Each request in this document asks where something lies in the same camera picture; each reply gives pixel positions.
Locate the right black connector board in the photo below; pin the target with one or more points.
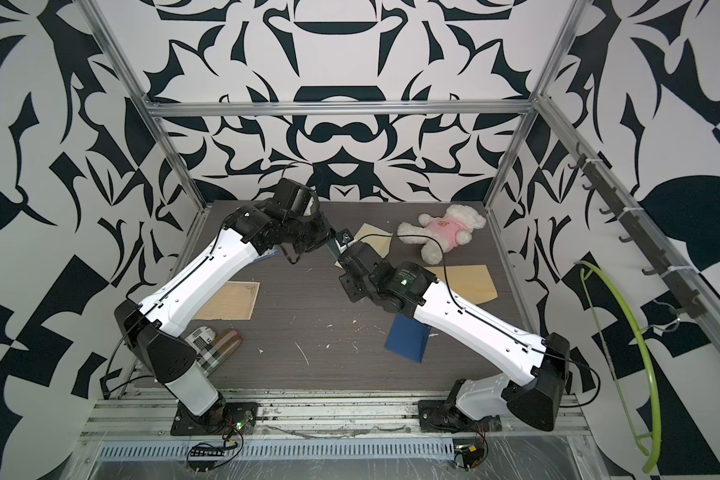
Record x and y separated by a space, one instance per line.
469 457

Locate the black connector board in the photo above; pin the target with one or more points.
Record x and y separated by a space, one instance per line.
469 457
204 457

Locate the pale yellow envelope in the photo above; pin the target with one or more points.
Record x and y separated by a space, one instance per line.
377 238

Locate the light blue envelope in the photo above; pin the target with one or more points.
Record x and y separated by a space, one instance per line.
335 246

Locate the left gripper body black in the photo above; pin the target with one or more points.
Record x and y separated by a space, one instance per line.
307 236

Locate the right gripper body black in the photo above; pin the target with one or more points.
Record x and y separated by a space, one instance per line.
353 289

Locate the white letter paper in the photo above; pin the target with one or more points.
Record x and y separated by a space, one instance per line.
269 254

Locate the cream letter paper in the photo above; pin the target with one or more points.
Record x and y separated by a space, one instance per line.
234 301

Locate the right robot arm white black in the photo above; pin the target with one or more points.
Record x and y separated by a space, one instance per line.
534 369

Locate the plaid checkered tube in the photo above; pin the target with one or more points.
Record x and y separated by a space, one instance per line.
214 352

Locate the left black connector board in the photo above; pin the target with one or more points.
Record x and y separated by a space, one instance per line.
204 457

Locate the black hook rack rail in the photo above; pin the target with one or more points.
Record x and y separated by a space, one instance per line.
641 231

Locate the tan yellow envelope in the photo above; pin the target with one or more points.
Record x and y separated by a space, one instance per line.
472 282

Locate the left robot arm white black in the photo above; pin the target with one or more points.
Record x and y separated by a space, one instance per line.
153 328

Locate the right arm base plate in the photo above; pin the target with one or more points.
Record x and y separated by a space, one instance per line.
440 417

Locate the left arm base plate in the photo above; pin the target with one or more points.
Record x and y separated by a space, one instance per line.
221 419

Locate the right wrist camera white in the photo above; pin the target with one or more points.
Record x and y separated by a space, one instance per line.
344 238

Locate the dark blue envelope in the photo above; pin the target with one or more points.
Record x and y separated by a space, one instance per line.
408 338

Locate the white cable duct strip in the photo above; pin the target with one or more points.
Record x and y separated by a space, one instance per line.
301 449

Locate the white teddy bear pink shirt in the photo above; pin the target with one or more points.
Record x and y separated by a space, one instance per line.
440 235

